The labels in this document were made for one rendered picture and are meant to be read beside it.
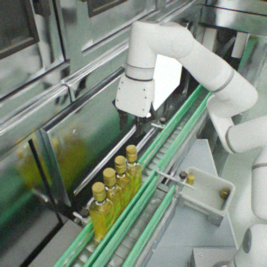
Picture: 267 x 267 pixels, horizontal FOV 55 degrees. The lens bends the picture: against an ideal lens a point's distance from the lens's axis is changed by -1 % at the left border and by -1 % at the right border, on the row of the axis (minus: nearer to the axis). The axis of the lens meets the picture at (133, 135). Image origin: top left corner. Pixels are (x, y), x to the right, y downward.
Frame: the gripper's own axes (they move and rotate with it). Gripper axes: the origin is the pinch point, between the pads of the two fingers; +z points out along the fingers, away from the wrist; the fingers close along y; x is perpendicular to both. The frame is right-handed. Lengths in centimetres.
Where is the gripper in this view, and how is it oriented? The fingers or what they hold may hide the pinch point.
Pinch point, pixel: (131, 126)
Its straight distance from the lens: 75.9
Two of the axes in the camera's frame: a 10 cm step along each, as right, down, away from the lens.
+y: 8.5, 3.6, -3.9
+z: -1.4, 8.6, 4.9
